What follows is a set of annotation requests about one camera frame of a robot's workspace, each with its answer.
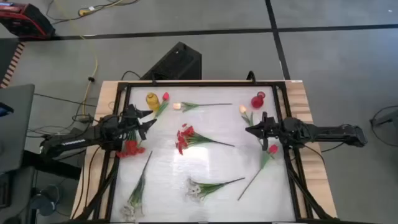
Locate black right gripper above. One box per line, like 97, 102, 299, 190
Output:
245, 111, 284, 152

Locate cream artificial tulip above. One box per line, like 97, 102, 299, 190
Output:
238, 105, 255, 128
172, 101, 233, 113

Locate white artificial flower bunch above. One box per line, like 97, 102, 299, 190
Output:
185, 177, 246, 202
119, 151, 154, 222

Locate red and black tool case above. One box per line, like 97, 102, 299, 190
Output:
0, 2, 56, 40

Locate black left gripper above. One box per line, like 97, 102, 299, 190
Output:
123, 104, 157, 140

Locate yellow cable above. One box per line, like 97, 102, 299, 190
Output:
52, 0, 99, 116

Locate red glass vase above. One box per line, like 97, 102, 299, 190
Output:
250, 91, 266, 110

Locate black speaker box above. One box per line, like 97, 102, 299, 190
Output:
139, 41, 203, 81

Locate red artificial flower bunch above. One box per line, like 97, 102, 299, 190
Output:
116, 129, 146, 159
175, 123, 236, 156

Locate black table frame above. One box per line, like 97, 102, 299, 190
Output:
73, 80, 340, 224

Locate black striped floor mat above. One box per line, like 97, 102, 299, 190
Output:
0, 39, 26, 90

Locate teal coiled cable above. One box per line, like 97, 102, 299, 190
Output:
29, 185, 63, 217

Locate red artificial tulip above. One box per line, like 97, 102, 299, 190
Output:
237, 144, 279, 202
154, 91, 171, 119

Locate grey equipment cart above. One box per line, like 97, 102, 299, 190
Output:
0, 83, 35, 174

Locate grey stand leg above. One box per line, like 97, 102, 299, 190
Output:
371, 108, 398, 128

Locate black looped floor cable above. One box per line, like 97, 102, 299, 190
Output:
368, 105, 398, 157

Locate yellow glass vase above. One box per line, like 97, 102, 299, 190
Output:
145, 92, 161, 112

